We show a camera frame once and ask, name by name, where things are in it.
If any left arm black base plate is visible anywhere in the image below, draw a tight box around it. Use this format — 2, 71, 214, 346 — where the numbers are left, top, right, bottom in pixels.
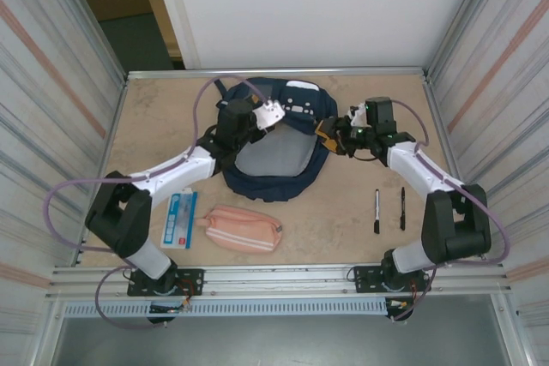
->
127, 267, 205, 297

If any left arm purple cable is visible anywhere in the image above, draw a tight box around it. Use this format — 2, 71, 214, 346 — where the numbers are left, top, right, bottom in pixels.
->
45, 76, 275, 331

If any blue white plastic card pack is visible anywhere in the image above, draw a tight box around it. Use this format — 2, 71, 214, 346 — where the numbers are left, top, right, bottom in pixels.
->
160, 191, 199, 250

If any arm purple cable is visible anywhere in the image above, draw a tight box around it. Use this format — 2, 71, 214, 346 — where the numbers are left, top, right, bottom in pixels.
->
45, 76, 275, 331
388, 99, 511, 322

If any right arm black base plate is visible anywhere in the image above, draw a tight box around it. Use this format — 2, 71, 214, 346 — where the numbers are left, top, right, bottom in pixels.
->
352, 266, 432, 294

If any pink striped pencil case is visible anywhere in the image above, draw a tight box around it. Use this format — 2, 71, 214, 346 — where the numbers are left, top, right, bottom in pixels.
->
204, 205, 284, 255

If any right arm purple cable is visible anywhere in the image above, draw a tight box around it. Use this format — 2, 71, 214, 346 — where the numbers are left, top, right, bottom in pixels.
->
388, 99, 511, 322

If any grey slotted cable duct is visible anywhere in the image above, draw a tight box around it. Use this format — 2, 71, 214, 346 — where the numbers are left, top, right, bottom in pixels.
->
62, 298, 392, 319

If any small wired connector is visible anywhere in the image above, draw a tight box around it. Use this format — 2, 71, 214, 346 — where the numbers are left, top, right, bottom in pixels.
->
384, 297, 413, 322

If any small wired circuit board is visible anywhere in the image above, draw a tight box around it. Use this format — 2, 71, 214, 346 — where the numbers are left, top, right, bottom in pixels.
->
148, 299, 193, 315

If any white black marker pen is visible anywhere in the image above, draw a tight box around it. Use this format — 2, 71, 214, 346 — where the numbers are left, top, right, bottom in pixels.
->
371, 189, 381, 235

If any white door frame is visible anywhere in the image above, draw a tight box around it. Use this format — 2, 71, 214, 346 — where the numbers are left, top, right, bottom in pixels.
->
148, 0, 202, 70

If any navy blue backpack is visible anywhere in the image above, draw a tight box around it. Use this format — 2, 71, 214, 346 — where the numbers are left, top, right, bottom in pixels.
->
214, 76, 340, 203

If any aluminium table side rail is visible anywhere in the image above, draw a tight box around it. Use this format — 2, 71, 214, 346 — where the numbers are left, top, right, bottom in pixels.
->
422, 74, 488, 261
78, 76, 130, 267

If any grey metal shelf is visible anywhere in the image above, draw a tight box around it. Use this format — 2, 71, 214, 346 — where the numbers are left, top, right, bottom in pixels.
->
51, 295, 527, 366

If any long aluminium mounting rail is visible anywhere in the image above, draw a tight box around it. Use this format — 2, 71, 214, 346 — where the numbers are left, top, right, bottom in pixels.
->
45, 259, 514, 301

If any aluminium table end bar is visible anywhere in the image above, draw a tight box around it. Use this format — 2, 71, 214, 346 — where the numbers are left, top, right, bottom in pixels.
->
123, 67, 431, 81

